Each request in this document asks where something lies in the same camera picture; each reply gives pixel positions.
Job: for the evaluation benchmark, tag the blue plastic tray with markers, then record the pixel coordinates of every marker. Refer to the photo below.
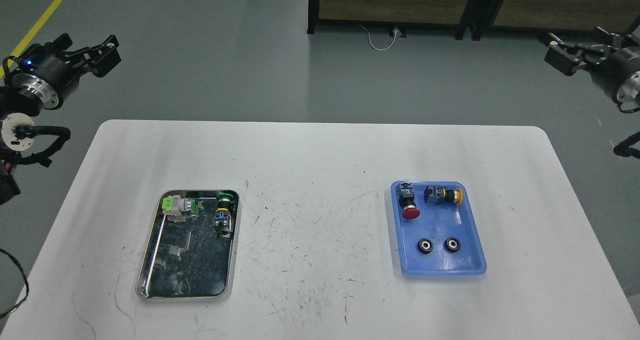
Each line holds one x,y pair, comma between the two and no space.
437,222

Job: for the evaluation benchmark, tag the green button blue block switch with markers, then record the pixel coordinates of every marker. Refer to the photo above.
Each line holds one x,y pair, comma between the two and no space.
224,214

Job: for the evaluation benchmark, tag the black framed wooden cabinet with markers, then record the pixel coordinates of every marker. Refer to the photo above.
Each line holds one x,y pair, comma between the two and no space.
479,16

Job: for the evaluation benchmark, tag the yellow push button switch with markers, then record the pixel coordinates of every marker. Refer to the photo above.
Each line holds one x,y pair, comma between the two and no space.
438,194

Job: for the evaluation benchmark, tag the red mushroom push button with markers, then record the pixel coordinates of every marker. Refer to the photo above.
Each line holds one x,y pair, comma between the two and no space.
406,199

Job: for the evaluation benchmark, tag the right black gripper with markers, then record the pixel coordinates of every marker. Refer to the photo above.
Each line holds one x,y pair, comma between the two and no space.
617,75

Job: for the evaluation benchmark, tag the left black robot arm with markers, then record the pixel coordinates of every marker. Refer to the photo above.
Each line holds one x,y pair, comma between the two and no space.
23,142

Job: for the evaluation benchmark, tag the black gear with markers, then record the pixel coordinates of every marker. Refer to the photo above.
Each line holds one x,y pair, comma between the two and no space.
425,246
452,244

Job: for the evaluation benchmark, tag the silver metal tray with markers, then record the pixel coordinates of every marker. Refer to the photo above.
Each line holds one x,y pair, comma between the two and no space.
184,256

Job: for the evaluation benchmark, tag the green push button switch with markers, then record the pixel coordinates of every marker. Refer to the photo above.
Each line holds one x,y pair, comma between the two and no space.
176,205

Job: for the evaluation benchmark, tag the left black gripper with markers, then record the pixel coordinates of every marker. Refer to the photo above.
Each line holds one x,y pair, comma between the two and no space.
52,71

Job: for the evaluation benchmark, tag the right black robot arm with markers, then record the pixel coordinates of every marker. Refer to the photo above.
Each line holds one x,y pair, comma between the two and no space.
613,63

